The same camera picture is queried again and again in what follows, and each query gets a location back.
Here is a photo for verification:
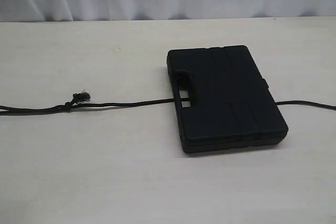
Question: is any black cord with knot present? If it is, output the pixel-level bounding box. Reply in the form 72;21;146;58
0;90;336;116

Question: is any black plastic carrying case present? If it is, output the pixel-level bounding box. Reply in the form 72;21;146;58
166;45;289;154

